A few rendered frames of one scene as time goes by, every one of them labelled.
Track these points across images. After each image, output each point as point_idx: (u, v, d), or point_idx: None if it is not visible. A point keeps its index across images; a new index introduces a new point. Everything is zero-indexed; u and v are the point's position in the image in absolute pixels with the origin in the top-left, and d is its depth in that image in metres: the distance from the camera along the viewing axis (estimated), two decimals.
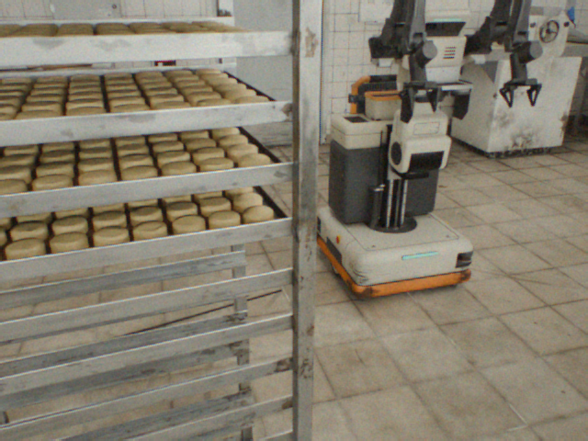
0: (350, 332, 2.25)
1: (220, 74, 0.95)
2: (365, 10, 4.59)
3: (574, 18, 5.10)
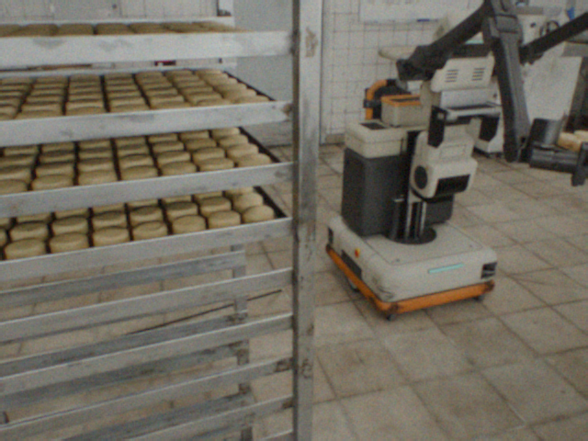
0: (350, 332, 2.25)
1: (220, 74, 0.95)
2: (365, 10, 4.59)
3: (574, 18, 5.10)
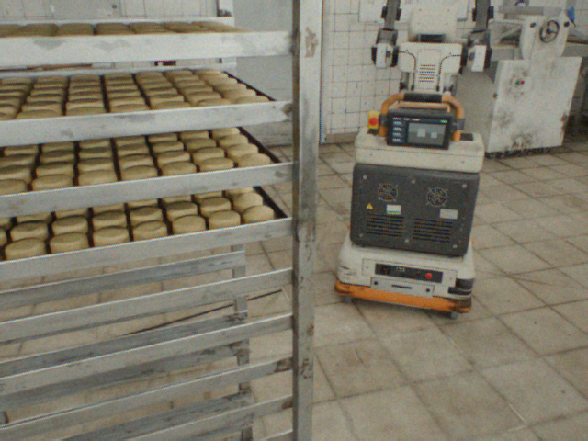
0: (350, 332, 2.25)
1: (220, 74, 0.95)
2: (365, 10, 4.59)
3: (574, 18, 5.10)
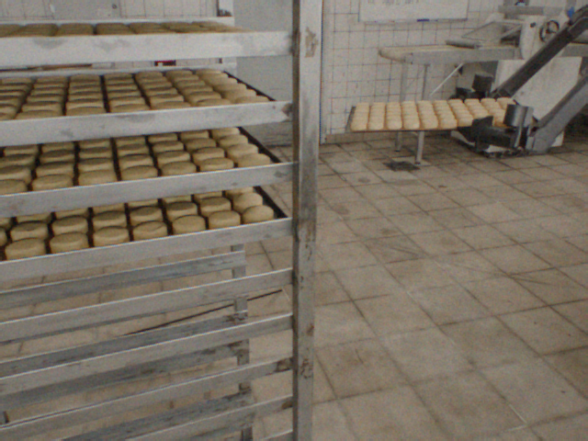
0: (350, 332, 2.25)
1: (220, 74, 0.95)
2: (365, 10, 4.59)
3: None
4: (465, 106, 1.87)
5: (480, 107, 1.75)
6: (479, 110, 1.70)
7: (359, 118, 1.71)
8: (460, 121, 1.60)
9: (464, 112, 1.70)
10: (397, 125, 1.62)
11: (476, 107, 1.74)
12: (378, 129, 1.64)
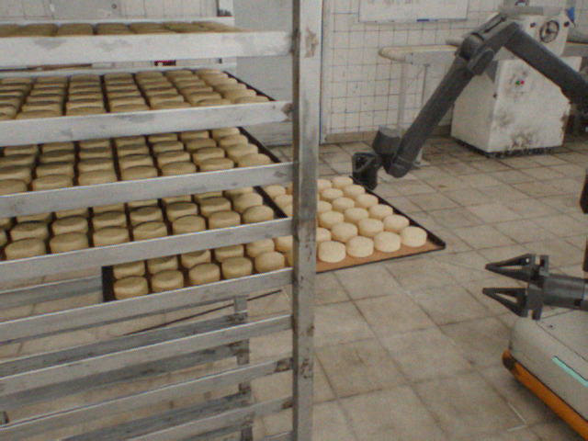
0: (350, 332, 2.25)
1: (220, 74, 0.95)
2: (365, 10, 4.59)
3: (574, 18, 5.10)
4: (290, 195, 1.17)
5: (323, 204, 1.07)
6: (330, 215, 1.02)
7: (128, 266, 0.83)
8: (322, 253, 0.88)
9: None
10: (212, 278, 0.81)
11: (321, 208, 1.05)
12: None
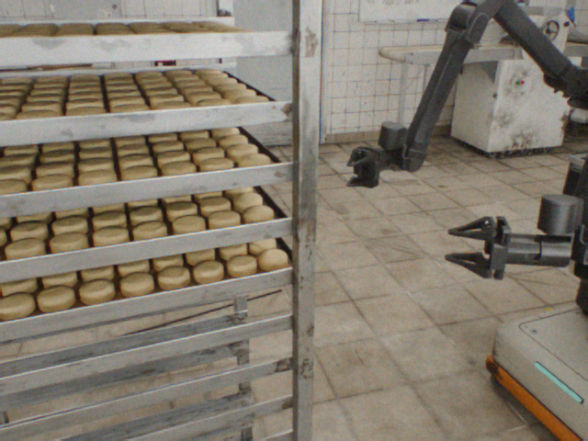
0: (350, 332, 2.25)
1: (220, 74, 0.95)
2: (365, 10, 4.59)
3: (574, 18, 5.10)
4: None
5: None
6: None
7: None
8: (160, 279, 0.80)
9: None
10: (21, 311, 0.72)
11: None
12: None
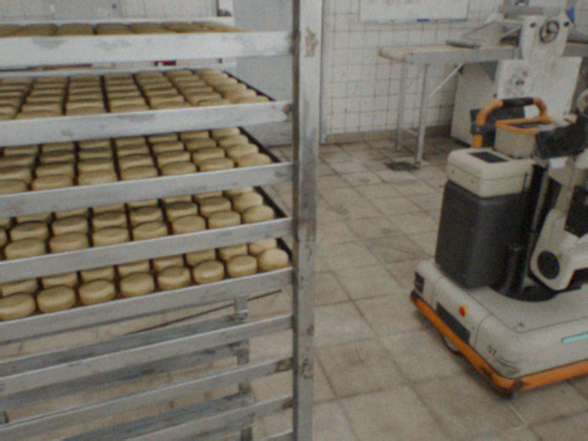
0: (350, 332, 2.25)
1: (220, 74, 0.95)
2: (365, 10, 4.59)
3: (574, 18, 5.10)
4: None
5: None
6: None
7: None
8: (160, 279, 0.80)
9: None
10: (21, 311, 0.72)
11: None
12: None
